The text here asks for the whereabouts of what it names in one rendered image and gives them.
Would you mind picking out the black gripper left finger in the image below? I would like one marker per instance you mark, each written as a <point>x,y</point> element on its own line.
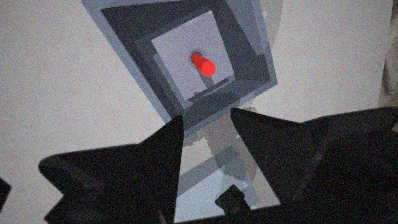
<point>153,165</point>

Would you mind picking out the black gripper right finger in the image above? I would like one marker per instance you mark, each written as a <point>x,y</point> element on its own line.
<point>288,152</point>

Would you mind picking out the red peg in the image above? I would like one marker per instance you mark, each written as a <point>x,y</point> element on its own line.
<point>206,66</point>

